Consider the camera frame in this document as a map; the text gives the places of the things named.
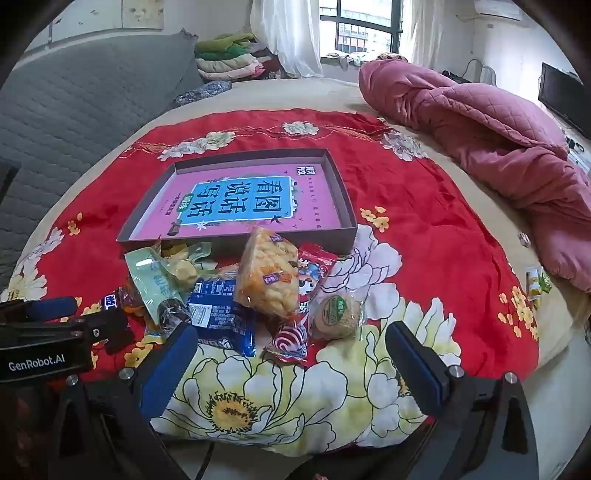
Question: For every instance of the red cartoon snack packet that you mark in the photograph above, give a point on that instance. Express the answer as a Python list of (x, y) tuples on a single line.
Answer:
[(316, 272)]

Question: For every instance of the dark snack bar packet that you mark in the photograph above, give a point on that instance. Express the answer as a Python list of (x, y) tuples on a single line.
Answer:
[(121, 302)]

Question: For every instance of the grey quilted headboard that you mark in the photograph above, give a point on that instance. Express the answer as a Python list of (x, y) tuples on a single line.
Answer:
[(83, 115)]

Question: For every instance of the white air conditioner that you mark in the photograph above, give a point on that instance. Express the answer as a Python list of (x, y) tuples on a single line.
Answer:
[(498, 9)]

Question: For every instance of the wall painting with branches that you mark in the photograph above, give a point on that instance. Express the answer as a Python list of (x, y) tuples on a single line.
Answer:
[(138, 14)]

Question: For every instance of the small white wrapped candy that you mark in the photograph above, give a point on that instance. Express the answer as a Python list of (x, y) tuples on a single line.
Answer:
[(524, 238)]

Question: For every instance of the black framed window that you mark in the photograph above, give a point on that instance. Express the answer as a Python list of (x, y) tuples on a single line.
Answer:
[(360, 27)]

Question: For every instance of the cardboard box with pink bottom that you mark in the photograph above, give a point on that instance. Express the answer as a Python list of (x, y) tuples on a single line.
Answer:
[(314, 203)]

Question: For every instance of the pink quilt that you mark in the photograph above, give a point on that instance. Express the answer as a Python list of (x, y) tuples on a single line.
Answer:
[(485, 120)]

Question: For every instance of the small yellow green packet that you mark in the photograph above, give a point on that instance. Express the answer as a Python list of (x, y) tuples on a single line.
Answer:
[(533, 284)]

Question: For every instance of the blue snack packet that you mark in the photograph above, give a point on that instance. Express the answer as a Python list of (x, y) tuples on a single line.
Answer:
[(221, 318)]

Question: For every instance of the red floral blanket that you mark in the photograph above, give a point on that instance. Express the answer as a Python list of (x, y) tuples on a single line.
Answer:
[(438, 230)]

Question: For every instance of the clear packet with yellow snack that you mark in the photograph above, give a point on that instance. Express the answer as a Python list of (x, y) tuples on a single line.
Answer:
[(182, 270)]

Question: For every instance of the black box device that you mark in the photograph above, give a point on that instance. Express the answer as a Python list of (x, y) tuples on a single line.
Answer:
[(455, 76)]

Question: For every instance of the black television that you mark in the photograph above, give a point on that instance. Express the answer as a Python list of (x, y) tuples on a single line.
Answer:
[(563, 97)]

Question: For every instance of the clear bag of orange puffs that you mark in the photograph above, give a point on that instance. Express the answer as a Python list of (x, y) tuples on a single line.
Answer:
[(268, 277)]

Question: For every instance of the round cake with green label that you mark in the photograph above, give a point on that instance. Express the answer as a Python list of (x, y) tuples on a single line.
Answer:
[(334, 316)]

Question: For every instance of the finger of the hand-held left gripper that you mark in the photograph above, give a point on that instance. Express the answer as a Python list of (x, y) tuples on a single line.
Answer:
[(51, 308), (108, 330)]

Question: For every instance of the crumpled light clothes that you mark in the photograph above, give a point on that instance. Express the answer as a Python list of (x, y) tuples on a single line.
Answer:
[(355, 58)]

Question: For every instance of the narrow white curtain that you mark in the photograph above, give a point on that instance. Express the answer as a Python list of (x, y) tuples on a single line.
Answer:
[(422, 32)]

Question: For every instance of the light green snack packet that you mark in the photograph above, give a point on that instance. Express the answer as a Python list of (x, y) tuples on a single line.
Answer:
[(147, 281)]

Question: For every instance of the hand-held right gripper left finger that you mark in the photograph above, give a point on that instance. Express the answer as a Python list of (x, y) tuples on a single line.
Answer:
[(168, 369)]

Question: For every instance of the white standing fan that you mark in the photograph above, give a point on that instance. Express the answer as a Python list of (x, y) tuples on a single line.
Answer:
[(488, 74)]

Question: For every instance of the stack of folded clothes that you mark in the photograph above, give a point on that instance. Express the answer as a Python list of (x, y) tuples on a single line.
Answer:
[(226, 60)]

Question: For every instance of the blue patterned cloth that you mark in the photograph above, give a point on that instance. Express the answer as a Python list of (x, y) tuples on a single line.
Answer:
[(203, 92)]

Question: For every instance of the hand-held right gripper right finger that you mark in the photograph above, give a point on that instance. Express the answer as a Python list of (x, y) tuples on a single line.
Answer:
[(415, 364)]

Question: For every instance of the wide white curtain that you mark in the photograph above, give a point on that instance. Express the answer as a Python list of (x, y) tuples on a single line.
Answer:
[(286, 37)]

